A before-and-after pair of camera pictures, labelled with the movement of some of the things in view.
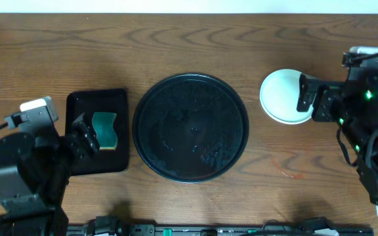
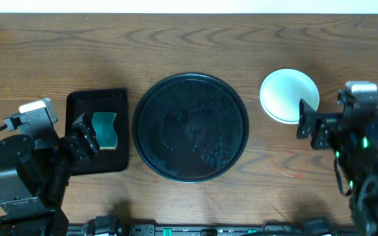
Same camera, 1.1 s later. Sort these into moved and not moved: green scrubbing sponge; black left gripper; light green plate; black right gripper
Moved: black right gripper
Not moved: green scrubbing sponge; light green plate; black left gripper
